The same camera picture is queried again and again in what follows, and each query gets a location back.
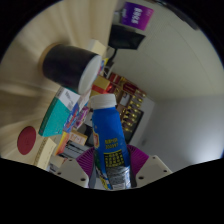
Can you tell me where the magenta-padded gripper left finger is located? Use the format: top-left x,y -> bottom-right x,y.
54,146 -> 97,189

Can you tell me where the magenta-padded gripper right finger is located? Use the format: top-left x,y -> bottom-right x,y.
125,143 -> 174,189

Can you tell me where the blue drink bottle white cap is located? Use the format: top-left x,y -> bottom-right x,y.
89,93 -> 132,191

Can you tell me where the orange book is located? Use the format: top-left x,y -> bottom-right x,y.
54,131 -> 71,156

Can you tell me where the teal book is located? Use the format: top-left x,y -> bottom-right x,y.
38,87 -> 81,138

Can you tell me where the wooden shelf unit with trophies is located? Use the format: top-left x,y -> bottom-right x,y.
109,72 -> 148,145

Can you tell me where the flat round red coaster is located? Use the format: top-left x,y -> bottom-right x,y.
16,125 -> 37,156

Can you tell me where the white paper sheet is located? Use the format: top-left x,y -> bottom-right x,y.
55,87 -> 82,113

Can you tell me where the yellow gift box red ribbon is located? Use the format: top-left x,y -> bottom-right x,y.
90,74 -> 113,98

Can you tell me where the black mug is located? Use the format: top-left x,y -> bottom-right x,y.
41,43 -> 103,95

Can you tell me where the cream paper pad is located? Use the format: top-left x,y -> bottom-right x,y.
87,39 -> 108,58

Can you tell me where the black office chair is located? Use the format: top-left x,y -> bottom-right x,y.
105,23 -> 147,78

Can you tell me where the purple sign board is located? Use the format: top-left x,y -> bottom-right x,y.
120,1 -> 155,32

